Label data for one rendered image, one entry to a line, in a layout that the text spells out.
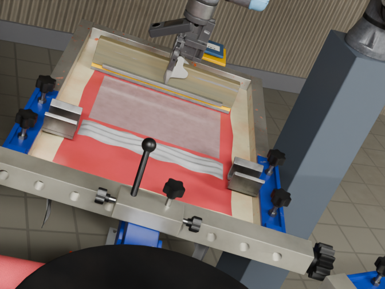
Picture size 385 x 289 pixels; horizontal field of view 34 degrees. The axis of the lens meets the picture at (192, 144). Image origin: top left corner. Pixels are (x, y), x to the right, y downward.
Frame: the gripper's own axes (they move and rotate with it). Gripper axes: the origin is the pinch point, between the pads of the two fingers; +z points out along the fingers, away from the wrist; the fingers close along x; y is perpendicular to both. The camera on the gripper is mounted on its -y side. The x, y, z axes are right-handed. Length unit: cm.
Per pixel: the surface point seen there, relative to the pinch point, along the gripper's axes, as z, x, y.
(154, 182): 4.5, -43.6, 3.1
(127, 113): 4.9, -18.2, -6.9
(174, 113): 4.6, -10.5, 5.2
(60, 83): 1.8, -20.4, -24.9
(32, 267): -24, -107, -15
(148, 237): -5, -73, 2
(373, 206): 97, 132, 146
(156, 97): 4.8, -5.0, -0.5
